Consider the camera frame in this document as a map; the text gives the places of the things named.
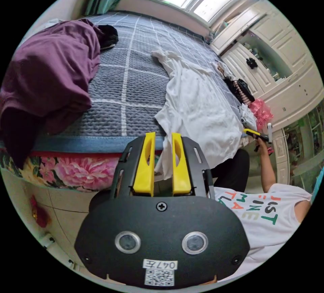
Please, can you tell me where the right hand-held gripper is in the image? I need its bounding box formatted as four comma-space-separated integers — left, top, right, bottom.
243, 129, 269, 152

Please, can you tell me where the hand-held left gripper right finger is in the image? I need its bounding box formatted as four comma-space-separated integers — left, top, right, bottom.
171, 133, 192, 195

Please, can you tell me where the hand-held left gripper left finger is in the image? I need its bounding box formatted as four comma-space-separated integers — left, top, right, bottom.
133, 132, 156, 196

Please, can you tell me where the white t-shirt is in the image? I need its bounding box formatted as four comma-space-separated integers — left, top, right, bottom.
151, 49, 245, 181

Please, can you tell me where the person's right forearm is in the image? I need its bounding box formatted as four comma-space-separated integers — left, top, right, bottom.
259, 153, 277, 194

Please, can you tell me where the person's right hand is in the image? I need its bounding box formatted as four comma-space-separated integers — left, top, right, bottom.
256, 138, 270, 156

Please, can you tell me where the pile of clothes with pink bag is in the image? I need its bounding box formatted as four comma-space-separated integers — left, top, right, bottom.
217, 62, 274, 131

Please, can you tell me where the bed with grey checked quilt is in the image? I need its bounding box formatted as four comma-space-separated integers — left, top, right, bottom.
0, 10, 253, 193

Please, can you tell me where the white cupboard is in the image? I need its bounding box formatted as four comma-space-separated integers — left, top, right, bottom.
210, 2, 322, 131

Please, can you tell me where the person's body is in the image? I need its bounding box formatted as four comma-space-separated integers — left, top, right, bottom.
211, 149, 314, 273

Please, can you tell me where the red hanging ornament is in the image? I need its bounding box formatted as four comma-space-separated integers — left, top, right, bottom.
29, 194, 52, 228

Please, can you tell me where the purple and black pile of clothes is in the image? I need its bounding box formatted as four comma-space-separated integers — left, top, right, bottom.
0, 18, 119, 169

